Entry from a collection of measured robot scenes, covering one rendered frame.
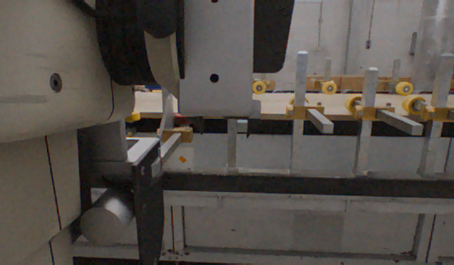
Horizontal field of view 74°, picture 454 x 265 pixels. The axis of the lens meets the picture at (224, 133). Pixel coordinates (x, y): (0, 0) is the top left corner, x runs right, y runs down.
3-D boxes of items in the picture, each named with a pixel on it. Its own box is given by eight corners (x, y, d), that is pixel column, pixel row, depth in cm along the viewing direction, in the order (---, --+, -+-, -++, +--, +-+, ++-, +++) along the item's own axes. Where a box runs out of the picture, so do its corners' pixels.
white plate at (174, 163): (194, 172, 120) (193, 148, 117) (130, 170, 122) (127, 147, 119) (194, 171, 121) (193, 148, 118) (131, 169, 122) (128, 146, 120)
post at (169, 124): (174, 186, 123) (169, 65, 111) (166, 185, 123) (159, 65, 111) (176, 182, 127) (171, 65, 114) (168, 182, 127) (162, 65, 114)
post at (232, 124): (236, 184, 121) (237, 60, 109) (227, 183, 121) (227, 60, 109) (236, 179, 125) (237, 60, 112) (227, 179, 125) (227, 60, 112)
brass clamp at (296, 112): (324, 120, 111) (325, 106, 110) (287, 119, 112) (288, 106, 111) (320, 116, 117) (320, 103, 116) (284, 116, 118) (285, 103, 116)
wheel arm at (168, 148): (164, 168, 91) (163, 155, 89) (153, 168, 91) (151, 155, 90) (189, 132, 132) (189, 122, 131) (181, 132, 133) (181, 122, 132)
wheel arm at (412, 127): (422, 135, 87) (425, 123, 86) (409, 135, 87) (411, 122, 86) (359, 106, 135) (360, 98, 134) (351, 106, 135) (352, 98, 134)
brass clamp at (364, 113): (394, 121, 109) (396, 107, 108) (356, 120, 110) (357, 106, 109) (386, 117, 115) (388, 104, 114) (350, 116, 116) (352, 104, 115)
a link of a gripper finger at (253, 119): (226, 123, 67) (226, 89, 61) (258, 126, 67) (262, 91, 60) (222, 145, 62) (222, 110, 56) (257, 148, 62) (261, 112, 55)
